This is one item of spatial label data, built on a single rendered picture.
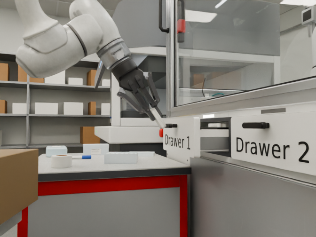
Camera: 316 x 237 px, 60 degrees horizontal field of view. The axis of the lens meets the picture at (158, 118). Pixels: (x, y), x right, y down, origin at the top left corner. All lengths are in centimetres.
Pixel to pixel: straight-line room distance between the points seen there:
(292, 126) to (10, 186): 50
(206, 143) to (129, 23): 114
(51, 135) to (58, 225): 403
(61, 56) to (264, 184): 60
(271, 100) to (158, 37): 122
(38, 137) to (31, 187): 441
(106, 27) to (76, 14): 9
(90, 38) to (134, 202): 55
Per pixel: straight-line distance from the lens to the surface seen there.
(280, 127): 60
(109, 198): 97
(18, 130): 498
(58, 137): 497
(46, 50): 78
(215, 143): 78
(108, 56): 82
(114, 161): 108
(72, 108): 458
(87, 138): 458
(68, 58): 80
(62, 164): 101
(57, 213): 98
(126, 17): 177
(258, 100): 69
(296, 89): 59
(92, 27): 82
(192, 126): 75
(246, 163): 74
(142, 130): 166
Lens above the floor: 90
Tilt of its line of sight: 2 degrees up
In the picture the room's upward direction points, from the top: straight up
